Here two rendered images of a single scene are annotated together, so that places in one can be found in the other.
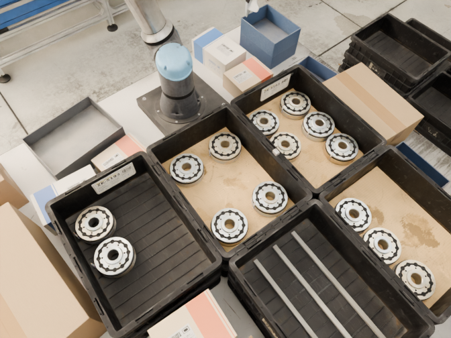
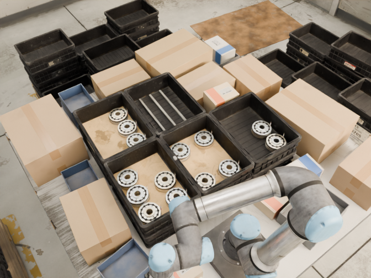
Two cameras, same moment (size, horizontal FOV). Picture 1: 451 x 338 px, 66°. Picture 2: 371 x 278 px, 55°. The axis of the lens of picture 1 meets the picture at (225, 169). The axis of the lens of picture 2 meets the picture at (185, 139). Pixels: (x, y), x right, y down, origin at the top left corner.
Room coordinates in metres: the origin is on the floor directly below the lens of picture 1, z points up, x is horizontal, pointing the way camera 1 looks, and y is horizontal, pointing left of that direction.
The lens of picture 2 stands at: (1.51, 0.02, 2.28)
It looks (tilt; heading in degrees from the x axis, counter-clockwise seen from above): 51 degrees down; 187
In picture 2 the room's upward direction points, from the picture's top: 1 degrees counter-clockwise
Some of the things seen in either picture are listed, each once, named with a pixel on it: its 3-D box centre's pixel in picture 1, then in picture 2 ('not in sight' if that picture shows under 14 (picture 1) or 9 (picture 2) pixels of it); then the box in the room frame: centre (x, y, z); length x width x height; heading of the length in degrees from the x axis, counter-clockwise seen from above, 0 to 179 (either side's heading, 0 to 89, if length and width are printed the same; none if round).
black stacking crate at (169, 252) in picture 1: (135, 239); (252, 132); (0.29, 0.23, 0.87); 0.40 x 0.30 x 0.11; 38
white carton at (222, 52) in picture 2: not in sight; (219, 50); (-0.55, 0.03, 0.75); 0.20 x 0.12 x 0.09; 41
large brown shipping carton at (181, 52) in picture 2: not in sight; (174, 62); (-0.33, -0.26, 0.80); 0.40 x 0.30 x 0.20; 135
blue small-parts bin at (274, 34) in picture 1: (270, 29); not in sight; (1.22, -0.16, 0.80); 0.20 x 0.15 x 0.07; 42
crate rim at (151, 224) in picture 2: (305, 123); (150, 180); (0.66, -0.24, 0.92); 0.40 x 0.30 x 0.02; 38
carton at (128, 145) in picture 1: (123, 162); (274, 198); (0.60, 0.35, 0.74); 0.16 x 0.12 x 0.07; 137
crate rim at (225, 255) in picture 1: (226, 173); (205, 151); (0.47, 0.00, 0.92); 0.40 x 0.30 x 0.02; 38
